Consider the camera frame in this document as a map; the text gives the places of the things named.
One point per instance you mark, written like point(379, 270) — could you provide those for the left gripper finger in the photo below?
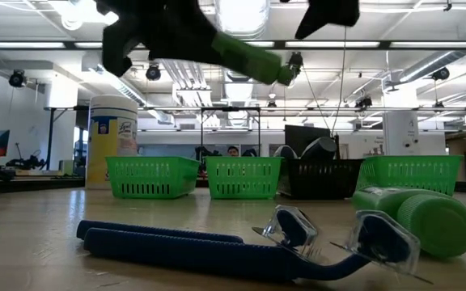
point(204, 35)
point(192, 54)

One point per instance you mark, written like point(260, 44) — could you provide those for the green travel bottle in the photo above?
point(253, 60)
point(439, 226)

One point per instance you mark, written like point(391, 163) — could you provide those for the blue razor with clear cap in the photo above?
point(176, 250)
point(136, 227)

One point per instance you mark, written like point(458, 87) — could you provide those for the black background robot arm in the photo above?
point(26, 162)
point(202, 153)
point(249, 153)

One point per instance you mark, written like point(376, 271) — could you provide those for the person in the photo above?
point(233, 151)

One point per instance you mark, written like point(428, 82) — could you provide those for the yellow white wipes canister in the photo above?
point(111, 137)

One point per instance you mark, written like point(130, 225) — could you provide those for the green plastic slotted basket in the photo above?
point(411, 171)
point(243, 175)
point(152, 175)

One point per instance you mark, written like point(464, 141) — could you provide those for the black background monitor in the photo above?
point(297, 137)

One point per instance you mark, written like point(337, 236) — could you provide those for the black plastic slotted basket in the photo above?
point(322, 178)

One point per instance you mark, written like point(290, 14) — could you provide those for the black frame background table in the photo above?
point(231, 108)

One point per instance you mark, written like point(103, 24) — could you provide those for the white pillar with camera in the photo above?
point(399, 133)

